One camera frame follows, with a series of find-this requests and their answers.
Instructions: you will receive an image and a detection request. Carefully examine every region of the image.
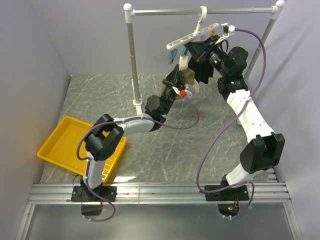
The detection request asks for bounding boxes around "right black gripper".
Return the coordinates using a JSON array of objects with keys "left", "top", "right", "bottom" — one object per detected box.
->
[{"left": 184, "top": 35, "right": 229, "bottom": 78}]

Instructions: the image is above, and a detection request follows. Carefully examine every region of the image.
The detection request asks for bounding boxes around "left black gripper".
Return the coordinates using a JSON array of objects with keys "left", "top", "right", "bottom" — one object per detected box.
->
[{"left": 161, "top": 65, "right": 186, "bottom": 116}]

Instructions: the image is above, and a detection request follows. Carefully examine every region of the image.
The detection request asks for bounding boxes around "khaki underwear white waistband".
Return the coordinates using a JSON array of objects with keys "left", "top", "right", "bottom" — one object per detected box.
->
[{"left": 155, "top": 55, "right": 199, "bottom": 97}]

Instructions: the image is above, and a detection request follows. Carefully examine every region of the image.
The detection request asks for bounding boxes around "white clip hanger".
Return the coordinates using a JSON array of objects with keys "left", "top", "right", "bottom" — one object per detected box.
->
[{"left": 166, "top": 6, "right": 219, "bottom": 51}]

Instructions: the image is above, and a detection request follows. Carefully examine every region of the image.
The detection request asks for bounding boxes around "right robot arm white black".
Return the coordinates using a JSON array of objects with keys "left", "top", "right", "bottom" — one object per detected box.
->
[{"left": 185, "top": 35, "right": 285, "bottom": 200}]

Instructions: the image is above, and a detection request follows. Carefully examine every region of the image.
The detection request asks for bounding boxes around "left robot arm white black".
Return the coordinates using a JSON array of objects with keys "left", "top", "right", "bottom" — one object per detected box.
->
[{"left": 76, "top": 64, "right": 187, "bottom": 201}]

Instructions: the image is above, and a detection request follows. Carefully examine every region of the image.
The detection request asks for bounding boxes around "black hanging underwear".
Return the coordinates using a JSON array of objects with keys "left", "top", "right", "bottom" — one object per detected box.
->
[{"left": 184, "top": 37, "right": 214, "bottom": 84}]

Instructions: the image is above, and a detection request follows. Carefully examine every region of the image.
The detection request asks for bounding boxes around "teal clothes clip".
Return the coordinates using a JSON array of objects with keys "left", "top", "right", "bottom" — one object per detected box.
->
[{"left": 168, "top": 47, "right": 188, "bottom": 65}]

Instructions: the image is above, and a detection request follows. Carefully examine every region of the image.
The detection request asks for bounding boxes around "silver white clothes rack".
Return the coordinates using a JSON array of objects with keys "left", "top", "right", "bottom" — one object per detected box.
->
[{"left": 123, "top": 0, "right": 286, "bottom": 131}]

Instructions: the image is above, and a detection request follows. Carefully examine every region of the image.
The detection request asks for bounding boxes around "yellow plastic tray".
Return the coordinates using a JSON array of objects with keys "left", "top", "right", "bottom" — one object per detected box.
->
[{"left": 37, "top": 116, "right": 127, "bottom": 185}]

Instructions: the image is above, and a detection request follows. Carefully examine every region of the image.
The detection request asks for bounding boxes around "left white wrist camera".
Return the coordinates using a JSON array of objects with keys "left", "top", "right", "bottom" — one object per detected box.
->
[{"left": 179, "top": 83, "right": 199, "bottom": 99}]

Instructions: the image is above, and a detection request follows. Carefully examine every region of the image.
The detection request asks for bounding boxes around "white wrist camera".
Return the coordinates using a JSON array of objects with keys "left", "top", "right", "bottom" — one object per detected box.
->
[
  {"left": 215, "top": 22, "right": 236, "bottom": 45},
  {"left": 179, "top": 83, "right": 199, "bottom": 99}
]

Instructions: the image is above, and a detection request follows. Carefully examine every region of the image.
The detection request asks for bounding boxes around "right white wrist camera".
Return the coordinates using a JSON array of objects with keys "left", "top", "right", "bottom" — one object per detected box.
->
[{"left": 215, "top": 22, "right": 236, "bottom": 45}]

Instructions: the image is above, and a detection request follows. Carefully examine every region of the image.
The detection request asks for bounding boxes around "aluminium mounting rail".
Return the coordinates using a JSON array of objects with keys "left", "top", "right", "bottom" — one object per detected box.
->
[{"left": 17, "top": 181, "right": 303, "bottom": 240}]

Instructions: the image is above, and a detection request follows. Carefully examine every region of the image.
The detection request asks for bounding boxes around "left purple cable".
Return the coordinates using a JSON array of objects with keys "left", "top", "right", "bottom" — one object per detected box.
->
[{"left": 76, "top": 95, "right": 200, "bottom": 222}]

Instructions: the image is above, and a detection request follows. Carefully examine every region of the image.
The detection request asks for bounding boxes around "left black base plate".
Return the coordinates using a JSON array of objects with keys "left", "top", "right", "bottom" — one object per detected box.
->
[{"left": 70, "top": 185, "right": 117, "bottom": 203}]

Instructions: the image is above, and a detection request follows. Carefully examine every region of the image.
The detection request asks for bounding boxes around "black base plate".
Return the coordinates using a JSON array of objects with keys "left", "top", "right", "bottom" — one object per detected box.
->
[
  {"left": 70, "top": 185, "right": 117, "bottom": 203},
  {"left": 205, "top": 185, "right": 250, "bottom": 202}
]

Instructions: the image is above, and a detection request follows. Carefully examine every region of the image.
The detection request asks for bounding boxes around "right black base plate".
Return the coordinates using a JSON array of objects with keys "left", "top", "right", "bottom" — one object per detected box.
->
[{"left": 205, "top": 185, "right": 250, "bottom": 202}]

